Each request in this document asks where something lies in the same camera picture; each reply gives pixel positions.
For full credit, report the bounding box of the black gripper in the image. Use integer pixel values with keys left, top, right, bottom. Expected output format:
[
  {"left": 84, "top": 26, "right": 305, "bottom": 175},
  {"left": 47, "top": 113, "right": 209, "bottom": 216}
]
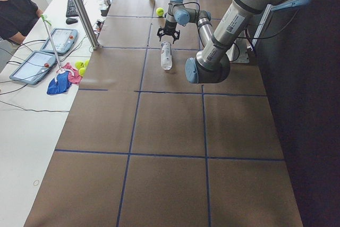
[{"left": 157, "top": 27, "right": 180, "bottom": 43}]

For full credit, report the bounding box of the clear tennis ball can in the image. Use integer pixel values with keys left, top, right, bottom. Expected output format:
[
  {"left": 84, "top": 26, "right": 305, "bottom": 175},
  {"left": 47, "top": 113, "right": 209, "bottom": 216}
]
[{"left": 160, "top": 41, "right": 172, "bottom": 70}]

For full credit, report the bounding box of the yellow Roland Garros tennis ball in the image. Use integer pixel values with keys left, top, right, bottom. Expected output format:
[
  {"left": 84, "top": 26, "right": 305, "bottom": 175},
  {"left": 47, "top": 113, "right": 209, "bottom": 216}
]
[{"left": 156, "top": 7, "right": 164, "bottom": 17}]

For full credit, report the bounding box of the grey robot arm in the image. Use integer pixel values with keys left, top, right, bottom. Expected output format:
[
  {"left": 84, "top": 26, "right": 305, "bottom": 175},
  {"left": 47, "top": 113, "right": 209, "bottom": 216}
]
[{"left": 157, "top": 0, "right": 311, "bottom": 83}]

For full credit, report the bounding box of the spare tennis ball right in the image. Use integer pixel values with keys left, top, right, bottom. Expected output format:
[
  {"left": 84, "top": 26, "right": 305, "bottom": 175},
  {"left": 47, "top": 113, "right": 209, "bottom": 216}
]
[{"left": 84, "top": 60, "right": 90, "bottom": 68}]

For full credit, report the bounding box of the spare tennis ball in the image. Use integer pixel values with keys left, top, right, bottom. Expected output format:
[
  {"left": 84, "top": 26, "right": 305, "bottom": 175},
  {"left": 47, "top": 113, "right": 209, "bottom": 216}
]
[
  {"left": 74, "top": 61, "right": 84, "bottom": 70},
  {"left": 78, "top": 68, "right": 86, "bottom": 77},
  {"left": 84, "top": 60, "right": 90, "bottom": 68}
]

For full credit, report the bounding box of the spare tennis ball left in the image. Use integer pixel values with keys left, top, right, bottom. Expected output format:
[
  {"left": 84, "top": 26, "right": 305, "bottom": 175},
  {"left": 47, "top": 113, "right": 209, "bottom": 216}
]
[{"left": 74, "top": 61, "right": 84, "bottom": 70}]

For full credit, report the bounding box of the spare tennis ball lower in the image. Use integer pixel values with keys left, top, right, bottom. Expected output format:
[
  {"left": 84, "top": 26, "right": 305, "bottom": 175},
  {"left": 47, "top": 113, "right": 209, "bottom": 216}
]
[{"left": 78, "top": 68, "right": 86, "bottom": 77}]

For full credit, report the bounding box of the black computer mouse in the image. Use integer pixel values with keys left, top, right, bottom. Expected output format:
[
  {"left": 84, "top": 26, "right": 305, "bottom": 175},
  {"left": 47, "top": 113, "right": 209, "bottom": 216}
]
[{"left": 65, "top": 18, "right": 78, "bottom": 24}]

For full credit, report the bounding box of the black keyboard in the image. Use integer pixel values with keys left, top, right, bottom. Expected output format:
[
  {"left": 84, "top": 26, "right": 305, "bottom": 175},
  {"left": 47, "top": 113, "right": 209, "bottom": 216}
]
[{"left": 66, "top": 0, "right": 79, "bottom": 18}]

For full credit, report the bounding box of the pink cloth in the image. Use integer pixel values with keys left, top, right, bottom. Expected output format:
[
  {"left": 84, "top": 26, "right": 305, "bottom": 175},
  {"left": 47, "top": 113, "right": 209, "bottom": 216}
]
[{"left": 63, "top": 62, "right": 82, "bottom": 85}]

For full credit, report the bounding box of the far teach pendant tablet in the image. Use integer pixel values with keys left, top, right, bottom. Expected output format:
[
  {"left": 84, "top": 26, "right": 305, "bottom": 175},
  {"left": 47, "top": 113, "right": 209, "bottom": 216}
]
[{"left": 51, "top": 28, "right": 78, "bottom": 56}]

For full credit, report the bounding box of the teach pendant tablet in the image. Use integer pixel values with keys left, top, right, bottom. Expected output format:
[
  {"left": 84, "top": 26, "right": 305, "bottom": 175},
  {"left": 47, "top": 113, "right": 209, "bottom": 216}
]
[
  {"left": 51, "top": 28, "right": 78, "bottom": 56},
  {"left": 9, "top": 51, "right": 56, "bottom": 85}
]

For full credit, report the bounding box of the blue cloth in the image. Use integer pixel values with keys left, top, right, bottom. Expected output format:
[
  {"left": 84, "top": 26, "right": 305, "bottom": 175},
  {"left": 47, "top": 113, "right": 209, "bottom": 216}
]
[{"left": 47, "top": 72, "right": 71, "bottom": 95}]

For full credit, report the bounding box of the near teach pendant tablet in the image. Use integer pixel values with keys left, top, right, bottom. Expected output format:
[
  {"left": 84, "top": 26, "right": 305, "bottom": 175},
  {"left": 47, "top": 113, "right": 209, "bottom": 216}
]
[{"left": 9, "top": 51, "right": 56, "bottom": 85}]

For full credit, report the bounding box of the person in black shirt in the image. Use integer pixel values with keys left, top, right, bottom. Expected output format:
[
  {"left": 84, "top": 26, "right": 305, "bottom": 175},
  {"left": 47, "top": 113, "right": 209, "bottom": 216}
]
[{"left": 1, "top": 0, "right": 44, "bottom": 45}]

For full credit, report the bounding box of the aluminium frame post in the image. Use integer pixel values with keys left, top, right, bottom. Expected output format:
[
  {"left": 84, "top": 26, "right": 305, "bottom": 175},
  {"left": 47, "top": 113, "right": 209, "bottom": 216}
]
[{"left": 73, "top": 0, "right": 100, "bottom": 50}]

